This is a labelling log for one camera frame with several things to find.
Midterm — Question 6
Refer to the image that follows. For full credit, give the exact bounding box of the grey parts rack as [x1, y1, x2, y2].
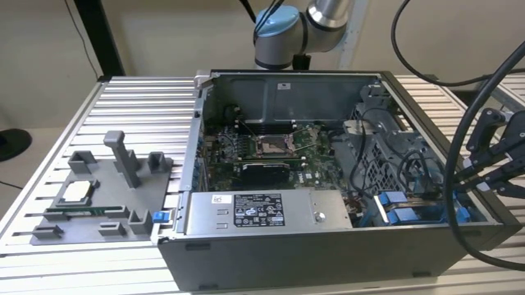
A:
[30, 130, 174, 246]

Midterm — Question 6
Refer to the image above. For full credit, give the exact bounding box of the green motherboard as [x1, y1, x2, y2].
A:
[203, 122, 349, 193]

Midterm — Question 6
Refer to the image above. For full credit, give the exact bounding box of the grey metal disk bay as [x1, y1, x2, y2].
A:
[331, 103, 446, 197]

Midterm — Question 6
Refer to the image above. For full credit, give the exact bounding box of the hard disk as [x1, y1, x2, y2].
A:
[387, 207, 470, 227]
[376, 190, 458, 210]

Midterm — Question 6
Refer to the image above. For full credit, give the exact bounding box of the CPU socket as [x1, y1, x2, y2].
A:
[253, 133, 299, 157]

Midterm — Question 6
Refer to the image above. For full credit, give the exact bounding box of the silver power supply unit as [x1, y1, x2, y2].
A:
[181, 189, 353, 236]

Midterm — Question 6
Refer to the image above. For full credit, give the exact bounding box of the black graphics card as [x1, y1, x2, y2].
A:
[232, 162, 292, 188]

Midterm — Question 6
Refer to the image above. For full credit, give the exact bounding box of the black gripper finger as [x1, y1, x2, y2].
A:
[454, 107, 525, 182]
[456, 161, 525, 198]

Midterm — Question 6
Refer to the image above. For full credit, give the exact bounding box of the black frame post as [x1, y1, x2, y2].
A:
[73, 0, 126, 77]

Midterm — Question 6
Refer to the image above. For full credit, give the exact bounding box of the silver CPU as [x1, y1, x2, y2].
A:
[60, 181, 93, 202]

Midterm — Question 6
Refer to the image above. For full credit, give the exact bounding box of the green RAM stick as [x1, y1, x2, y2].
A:
[46, 206, 124, 216]

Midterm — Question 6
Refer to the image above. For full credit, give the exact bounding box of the black round base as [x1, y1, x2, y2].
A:
[0, 128, 33, 162]

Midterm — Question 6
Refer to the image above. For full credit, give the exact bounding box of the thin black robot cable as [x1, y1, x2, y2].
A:
[391, 0, 525, 87]

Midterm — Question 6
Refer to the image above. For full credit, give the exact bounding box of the black disk wire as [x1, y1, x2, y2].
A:
[399, 150, 438, 199]

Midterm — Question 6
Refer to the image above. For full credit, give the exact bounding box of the thin black wire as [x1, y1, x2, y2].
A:
[349, 107, 396, 199]

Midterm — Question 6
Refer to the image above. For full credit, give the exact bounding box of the open black PC case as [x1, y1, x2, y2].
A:
[149, 69, 523, 292]

